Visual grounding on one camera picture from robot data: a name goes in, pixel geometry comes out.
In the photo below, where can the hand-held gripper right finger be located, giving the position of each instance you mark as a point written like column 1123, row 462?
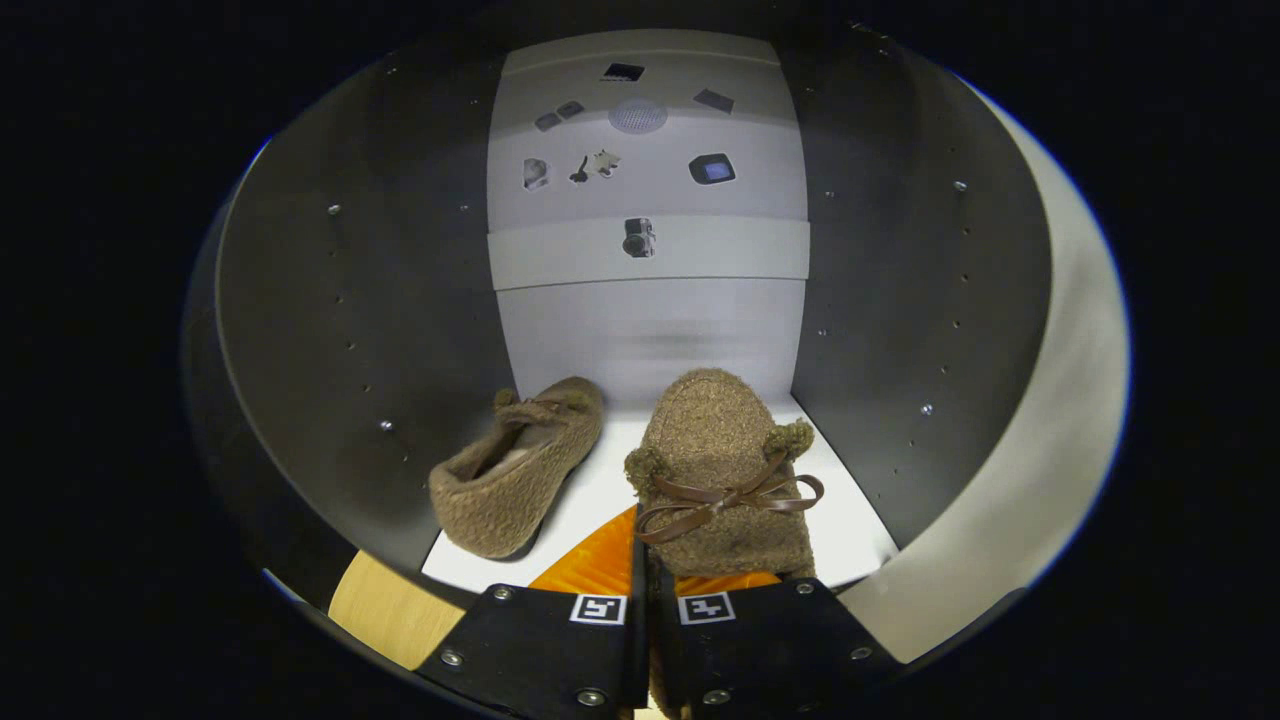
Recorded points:
column 770, row 650

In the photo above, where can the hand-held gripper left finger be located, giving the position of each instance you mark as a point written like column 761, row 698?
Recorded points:
column 550, row 650

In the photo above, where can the brown fuzzy shoe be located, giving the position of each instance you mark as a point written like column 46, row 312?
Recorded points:
column 715, row 430
column 510, row 480

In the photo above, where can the dark grey shoe cabinet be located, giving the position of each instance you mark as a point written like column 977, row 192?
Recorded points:
column 350, row 350

